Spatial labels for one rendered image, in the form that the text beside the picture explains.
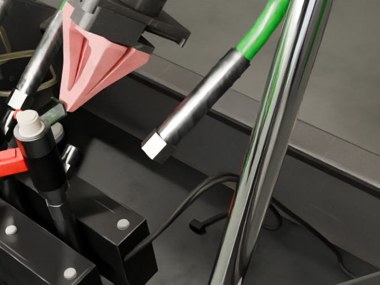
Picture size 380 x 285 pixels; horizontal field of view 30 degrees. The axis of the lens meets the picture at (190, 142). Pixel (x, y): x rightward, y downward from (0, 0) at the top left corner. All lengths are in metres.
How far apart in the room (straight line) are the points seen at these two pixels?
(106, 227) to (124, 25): 0.20
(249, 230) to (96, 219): 0.49
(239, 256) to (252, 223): 0.01
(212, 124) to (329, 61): 1.58
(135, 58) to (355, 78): 1.78
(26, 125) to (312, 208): 0.35
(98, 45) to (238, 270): 0.37
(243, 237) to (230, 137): 0.63
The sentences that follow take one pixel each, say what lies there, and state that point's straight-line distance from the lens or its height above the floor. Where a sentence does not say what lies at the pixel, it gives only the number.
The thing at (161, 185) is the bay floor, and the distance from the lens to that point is 0.86.
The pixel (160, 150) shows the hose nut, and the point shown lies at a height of 1.11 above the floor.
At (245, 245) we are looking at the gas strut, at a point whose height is 1.33.
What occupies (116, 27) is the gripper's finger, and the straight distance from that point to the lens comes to 0.51.
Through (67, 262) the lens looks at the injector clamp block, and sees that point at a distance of 0.62.
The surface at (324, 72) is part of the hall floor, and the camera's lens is 2.31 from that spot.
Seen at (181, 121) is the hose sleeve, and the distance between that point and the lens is 0.49.
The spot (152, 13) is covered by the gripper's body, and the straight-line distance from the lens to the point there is 0.53.
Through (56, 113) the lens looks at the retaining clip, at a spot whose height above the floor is 1.10.
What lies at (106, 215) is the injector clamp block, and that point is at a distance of 0.64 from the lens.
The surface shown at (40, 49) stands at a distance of 0.64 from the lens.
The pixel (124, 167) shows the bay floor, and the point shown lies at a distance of 0.89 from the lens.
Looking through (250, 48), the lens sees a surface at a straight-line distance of 0.48.
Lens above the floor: 1.46
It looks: 44 degrees down
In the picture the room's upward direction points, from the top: 9 degrees counter-clockwise
